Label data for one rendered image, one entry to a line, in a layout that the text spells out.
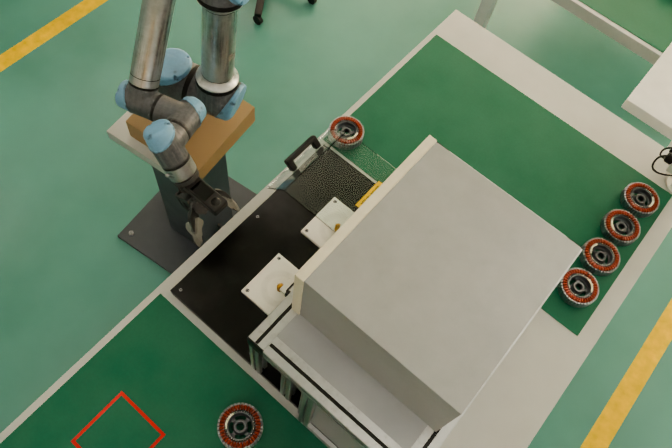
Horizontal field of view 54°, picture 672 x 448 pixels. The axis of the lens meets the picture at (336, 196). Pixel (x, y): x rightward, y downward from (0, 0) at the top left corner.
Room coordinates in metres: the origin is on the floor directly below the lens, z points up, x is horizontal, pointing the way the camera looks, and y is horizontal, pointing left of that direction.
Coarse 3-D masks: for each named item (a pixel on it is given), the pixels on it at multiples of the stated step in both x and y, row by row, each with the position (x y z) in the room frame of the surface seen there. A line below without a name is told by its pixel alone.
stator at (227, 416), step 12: (228, 408) 0.28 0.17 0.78; (240, 408) 0.28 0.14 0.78; (252, 408) 0.29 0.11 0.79; (228, 420) 0.25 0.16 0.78; (240, 420) 0.26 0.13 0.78; (252, 420) 0.26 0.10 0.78; (228, 432) 0.22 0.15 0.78; (240, 432) 0.23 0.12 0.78; (252, 432) 0.23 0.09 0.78; (228, 444) 0.20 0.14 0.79; (240, 444) 0.20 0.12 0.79; (252, 444) 0.21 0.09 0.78
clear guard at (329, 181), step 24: (336, 144) 0.92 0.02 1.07; (360, 144) 0.93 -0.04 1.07; (312, 168) 0.84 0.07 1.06; (336, 168) 0.85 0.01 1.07; (360, 168) 0.86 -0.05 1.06; (384, 168) 0.88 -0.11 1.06; (288, 192) 0.76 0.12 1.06; (312, 192) 0.77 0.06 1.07; (336, 192) 0.78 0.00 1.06; (360, 192) 0.79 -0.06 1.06; (336, 216) 0.72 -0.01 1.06
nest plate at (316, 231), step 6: (312, 222) 0.83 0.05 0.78; (318, 222) 0.83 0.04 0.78; (306, 228) 0.80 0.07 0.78; (312, 228) 0.81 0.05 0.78; (318, 228) 0.81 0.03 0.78; (324, 228) 0.81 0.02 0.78; (306, 234) 0.78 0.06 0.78; (312, 234) 0.79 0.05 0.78; (318, 234) 0.79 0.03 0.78; (324, 234) 0.79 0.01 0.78; (330, 234) 0.80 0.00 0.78; (312, 240) 0.77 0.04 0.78; (318, 240) 0.77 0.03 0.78; (324, 240) 0.78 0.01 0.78; (318, 246) 0.76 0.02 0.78
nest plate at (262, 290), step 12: (276, 264) 0.68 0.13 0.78; (288, 264) 0.68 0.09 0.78; (264, 276) 0.64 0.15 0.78; (276, 276) 0.64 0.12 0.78; (288, 276) 0.65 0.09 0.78; (252, 288) 0.60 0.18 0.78; (264, 288) 0.60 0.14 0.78; (276, 288) 0.61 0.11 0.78; (252, 300) 0.56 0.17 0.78; (264, 300) 0.57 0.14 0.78; (276, 300) 0.58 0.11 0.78
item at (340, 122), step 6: (336, 120) 1.19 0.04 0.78; (342, 120) 1.19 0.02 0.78; (348, 120) 1.20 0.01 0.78; (354, 120) 1.20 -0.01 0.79; (330, 126) 1.16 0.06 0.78; (336, 126) 1.17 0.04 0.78; (342, 126) 1.18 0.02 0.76; (348, 126) 1.19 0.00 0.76; (354, 126) 1.18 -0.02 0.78; (360, 126) 1.18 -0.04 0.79; (348, 132) 1.17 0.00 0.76; (354, 132) 1.17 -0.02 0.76; (360, 132) 1.16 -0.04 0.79; (360, 138) 1.14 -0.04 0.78
